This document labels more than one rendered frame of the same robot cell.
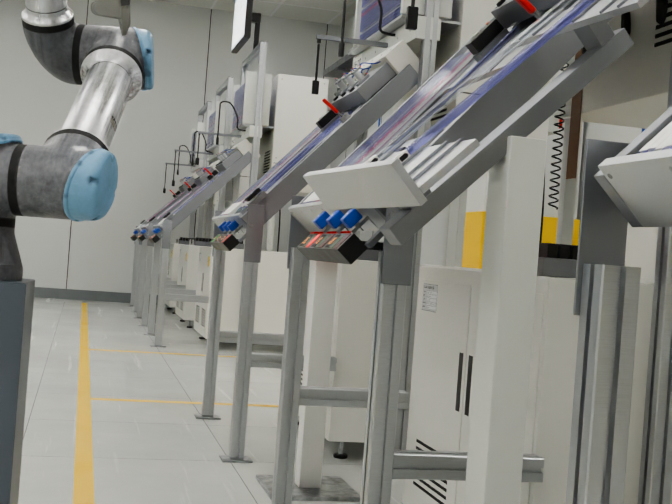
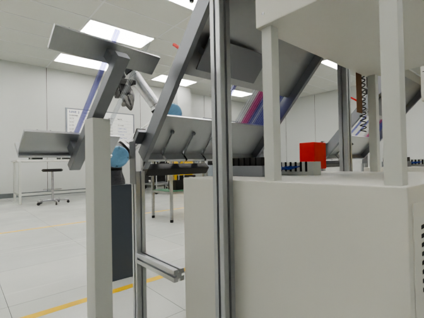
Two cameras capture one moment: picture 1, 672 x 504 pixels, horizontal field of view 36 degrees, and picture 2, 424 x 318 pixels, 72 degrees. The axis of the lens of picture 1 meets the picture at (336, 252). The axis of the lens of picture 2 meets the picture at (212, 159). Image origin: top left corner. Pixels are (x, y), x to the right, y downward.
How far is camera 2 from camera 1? 189 cm
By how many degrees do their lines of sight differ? 63
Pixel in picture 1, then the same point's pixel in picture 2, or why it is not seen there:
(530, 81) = (171, 84)
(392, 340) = (135, 206)
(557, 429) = (190, 257)
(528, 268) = (91, 176)
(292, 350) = not seen: hidden behind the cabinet
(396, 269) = (132, 177)
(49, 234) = not seen: outside the picture
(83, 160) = not seen: hidden behind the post
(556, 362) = (188, 221)
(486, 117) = (160, 106)
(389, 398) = (134, 229)
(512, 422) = (91, 245)
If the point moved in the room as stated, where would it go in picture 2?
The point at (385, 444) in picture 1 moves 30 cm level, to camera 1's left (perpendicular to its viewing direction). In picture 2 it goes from (134, 248) to (121, 233)
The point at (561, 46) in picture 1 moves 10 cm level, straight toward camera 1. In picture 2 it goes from (178, 62) to (149, 59)
